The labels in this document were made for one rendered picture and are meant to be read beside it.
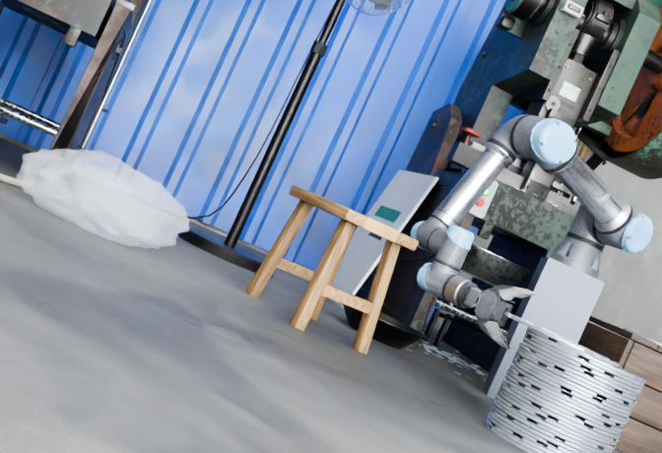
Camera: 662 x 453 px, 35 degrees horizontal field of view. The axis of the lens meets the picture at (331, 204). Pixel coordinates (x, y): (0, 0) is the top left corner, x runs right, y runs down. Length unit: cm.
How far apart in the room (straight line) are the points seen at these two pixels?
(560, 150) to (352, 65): 217
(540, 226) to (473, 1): 166
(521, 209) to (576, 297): 62
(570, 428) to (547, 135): 84
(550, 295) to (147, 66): 232
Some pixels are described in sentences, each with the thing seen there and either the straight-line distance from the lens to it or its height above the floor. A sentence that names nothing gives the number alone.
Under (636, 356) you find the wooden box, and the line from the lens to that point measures 337.
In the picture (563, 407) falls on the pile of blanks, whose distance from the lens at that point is 237.
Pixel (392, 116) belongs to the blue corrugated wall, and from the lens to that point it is 491.
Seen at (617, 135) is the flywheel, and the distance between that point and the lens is 420.
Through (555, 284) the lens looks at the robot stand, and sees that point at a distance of 315.
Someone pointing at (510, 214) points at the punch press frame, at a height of 56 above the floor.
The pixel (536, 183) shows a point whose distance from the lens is 376.
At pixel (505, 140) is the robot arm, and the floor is 69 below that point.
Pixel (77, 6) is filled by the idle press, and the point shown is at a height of 56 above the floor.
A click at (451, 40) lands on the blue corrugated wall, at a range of 502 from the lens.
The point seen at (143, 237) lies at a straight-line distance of 268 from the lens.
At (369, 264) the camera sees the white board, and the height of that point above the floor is 19.
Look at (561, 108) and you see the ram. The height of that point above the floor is 99.
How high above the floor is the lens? 30
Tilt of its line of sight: level
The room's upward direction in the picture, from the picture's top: 25 degrees clockwise
